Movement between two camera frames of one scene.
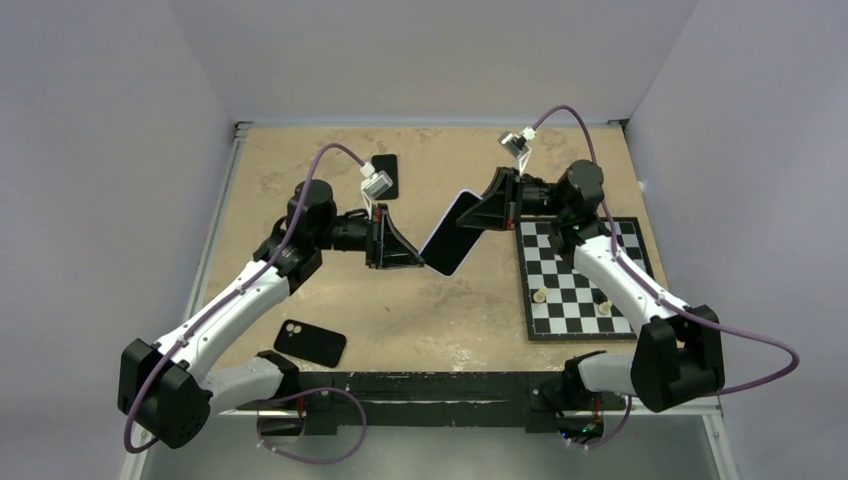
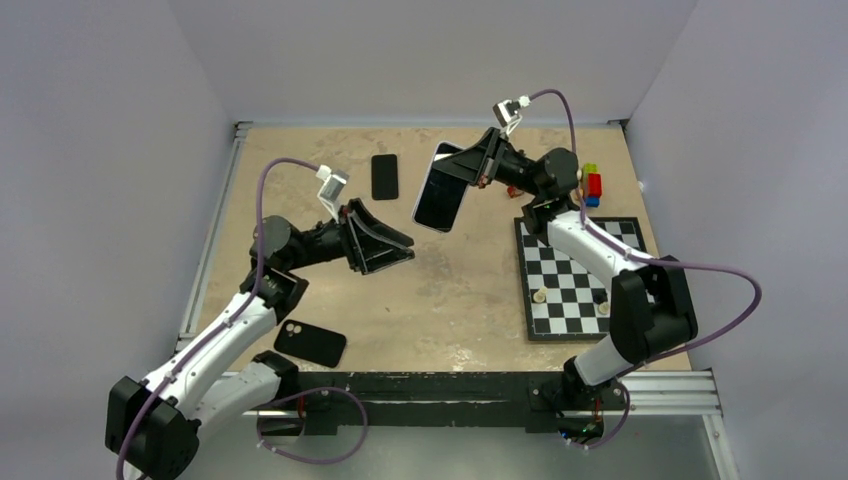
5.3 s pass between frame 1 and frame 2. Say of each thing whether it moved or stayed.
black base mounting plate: stayed
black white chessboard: stayed
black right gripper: moved
